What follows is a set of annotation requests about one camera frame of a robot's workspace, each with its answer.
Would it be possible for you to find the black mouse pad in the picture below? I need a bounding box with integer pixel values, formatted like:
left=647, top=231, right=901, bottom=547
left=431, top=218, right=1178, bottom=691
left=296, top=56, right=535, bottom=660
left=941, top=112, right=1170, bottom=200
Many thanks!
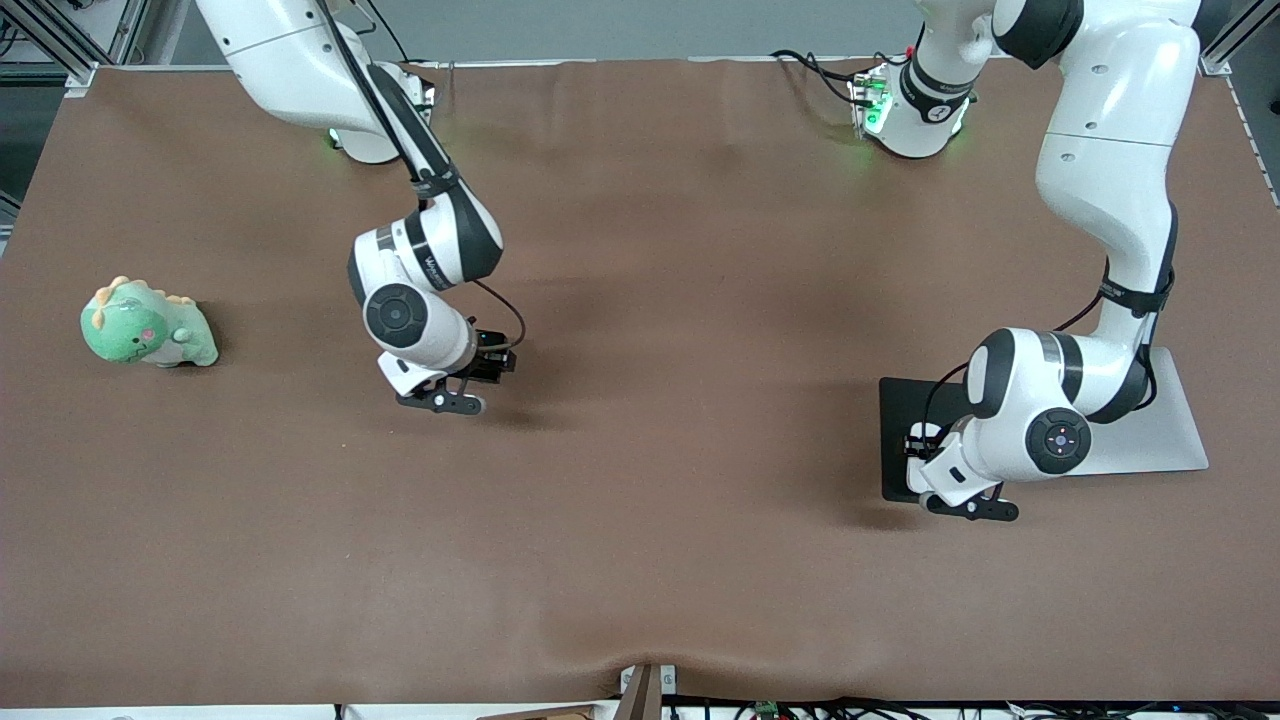
left=878, top=376, right=1001, bottom=507

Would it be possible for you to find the brown table cover mat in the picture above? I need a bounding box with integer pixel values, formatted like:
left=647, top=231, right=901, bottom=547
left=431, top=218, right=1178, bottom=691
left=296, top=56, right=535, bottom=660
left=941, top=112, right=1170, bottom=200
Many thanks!
left=0, top=55, right=1280, bottom=707

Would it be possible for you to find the silver laptop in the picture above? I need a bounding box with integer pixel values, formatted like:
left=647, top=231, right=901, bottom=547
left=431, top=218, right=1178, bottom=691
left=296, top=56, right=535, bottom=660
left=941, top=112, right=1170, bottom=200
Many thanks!
left=1060, top=346, right=1211, bottom=479

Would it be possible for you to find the green dinosaur plush toy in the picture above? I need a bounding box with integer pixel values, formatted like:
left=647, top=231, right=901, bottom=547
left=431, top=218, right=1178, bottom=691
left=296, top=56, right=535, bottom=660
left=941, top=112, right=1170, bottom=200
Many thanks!
left=80, top=275, right=219, bottom=369

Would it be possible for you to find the brown wooden board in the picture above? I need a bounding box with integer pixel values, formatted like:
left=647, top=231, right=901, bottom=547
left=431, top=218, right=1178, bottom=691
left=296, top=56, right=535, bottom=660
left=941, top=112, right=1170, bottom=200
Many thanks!
left=478, top=705, right=601, bottom=720

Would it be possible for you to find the brown post with metal bracket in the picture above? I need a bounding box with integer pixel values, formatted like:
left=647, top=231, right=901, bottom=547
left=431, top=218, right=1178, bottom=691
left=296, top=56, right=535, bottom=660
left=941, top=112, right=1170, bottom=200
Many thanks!
left=618, top=663, right=678, bottom=720

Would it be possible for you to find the black left arm base cable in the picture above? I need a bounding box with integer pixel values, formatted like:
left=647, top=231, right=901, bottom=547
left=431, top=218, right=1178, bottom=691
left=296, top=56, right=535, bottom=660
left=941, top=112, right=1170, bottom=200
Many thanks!
left=770, top=48, right=906, bottom=109

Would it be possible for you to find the aluminium frame extrusion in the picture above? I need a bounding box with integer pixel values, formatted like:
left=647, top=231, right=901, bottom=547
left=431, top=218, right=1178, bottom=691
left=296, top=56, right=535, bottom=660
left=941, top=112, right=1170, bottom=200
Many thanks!
left=1200, top=0, right=1280, bottom=79
left=0, top=0, right=166, bottom=96

